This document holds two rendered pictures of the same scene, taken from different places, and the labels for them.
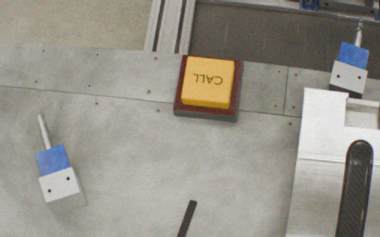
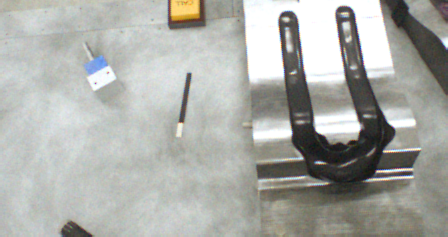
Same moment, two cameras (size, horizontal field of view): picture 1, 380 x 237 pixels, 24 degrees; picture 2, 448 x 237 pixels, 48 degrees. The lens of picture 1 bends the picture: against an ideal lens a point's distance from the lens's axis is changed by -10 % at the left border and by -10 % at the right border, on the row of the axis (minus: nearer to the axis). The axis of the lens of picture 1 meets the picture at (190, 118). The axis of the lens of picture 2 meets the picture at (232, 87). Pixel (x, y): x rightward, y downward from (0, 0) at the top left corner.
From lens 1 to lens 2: 27 cm
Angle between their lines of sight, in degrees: 5
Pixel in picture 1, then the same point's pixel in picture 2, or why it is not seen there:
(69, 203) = (111, 90)
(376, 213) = (310, 52)
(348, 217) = (289, 58)
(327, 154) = (265, 23)
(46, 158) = (92, 65)
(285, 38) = not seen: hidden behind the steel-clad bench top
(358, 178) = (290, 34)
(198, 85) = (179, 7)
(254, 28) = not seen: hidden behind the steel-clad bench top
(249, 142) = (216, 34)
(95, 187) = (128, 78)
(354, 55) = not seen: outside the picture
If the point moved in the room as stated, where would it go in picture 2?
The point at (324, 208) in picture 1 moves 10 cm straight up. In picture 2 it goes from (271, 54) to (270, 25)
